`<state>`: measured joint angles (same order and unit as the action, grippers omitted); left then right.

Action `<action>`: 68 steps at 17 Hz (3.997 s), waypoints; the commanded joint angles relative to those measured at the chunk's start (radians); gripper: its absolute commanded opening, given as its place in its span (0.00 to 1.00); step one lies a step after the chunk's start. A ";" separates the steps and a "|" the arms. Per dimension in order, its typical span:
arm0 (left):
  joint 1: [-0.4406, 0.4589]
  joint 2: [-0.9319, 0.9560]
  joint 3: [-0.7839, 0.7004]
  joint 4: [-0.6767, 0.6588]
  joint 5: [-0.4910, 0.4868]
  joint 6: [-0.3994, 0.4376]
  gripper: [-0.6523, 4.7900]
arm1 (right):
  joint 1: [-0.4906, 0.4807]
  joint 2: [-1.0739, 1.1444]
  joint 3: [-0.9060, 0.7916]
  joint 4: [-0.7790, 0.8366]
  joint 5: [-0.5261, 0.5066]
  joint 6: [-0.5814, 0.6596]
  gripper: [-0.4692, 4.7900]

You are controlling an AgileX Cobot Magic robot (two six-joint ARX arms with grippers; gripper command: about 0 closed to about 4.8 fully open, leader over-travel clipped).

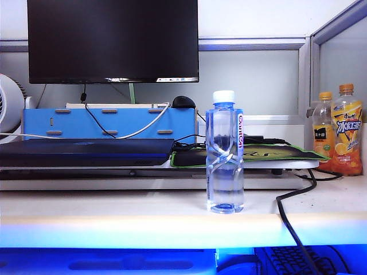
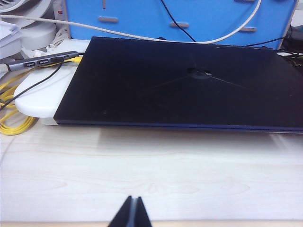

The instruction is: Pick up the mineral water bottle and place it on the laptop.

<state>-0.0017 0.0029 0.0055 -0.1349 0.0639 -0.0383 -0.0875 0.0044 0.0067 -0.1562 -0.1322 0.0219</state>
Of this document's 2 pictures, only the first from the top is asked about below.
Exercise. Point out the black power adapter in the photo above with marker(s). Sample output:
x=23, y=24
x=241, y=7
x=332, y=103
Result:
x=266, y=140

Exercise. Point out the dark blue closed laptop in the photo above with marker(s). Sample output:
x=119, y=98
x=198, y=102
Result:
x=86, y=150

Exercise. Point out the black keyboard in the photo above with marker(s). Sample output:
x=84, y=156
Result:
x=289, y=260

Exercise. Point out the blue wooden desk organizer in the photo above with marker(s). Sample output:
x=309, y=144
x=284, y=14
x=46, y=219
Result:
x=71, y=123

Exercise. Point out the grey cubicle partition frame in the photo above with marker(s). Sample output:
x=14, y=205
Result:
x=304, y=74

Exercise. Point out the small orange juice bottle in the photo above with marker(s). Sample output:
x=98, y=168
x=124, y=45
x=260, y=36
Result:
x=322, y=134

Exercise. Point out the white desktop riser platform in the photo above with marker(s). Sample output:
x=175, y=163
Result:
x=143, y=183

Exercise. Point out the white desk fan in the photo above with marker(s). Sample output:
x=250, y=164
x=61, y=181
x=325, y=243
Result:
x=10, y=106

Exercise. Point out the black computer monitor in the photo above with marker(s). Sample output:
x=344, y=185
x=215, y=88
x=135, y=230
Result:
x=111, y=40

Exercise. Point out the black computer mouse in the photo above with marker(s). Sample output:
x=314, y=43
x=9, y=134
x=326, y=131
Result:
x=183, y=102

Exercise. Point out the clear mineral water bottle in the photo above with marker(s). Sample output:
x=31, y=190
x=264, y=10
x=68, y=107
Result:
x=224, y=183

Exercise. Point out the black green-edged mouse pad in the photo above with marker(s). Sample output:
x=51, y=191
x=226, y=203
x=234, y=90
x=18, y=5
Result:
x=272, y=154

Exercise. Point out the large iced tea bottle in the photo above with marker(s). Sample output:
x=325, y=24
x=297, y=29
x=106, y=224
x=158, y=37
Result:
x=347, y=134

